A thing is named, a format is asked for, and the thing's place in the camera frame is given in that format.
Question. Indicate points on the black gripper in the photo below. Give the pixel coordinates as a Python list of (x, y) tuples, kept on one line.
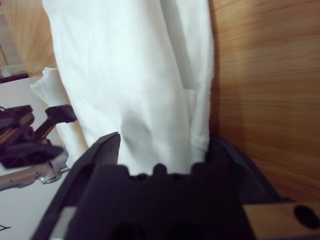
[(17, 120)]

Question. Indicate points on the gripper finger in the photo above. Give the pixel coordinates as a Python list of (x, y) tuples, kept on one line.
[(240, 170), (100, 152)]

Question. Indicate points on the white cloth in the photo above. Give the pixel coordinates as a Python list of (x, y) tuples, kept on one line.
[(47, 85)]

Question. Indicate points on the white t-shirt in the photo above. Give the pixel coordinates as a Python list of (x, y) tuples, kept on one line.
[(137, 75)]

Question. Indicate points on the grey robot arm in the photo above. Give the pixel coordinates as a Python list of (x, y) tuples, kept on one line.
[(20, 177)]

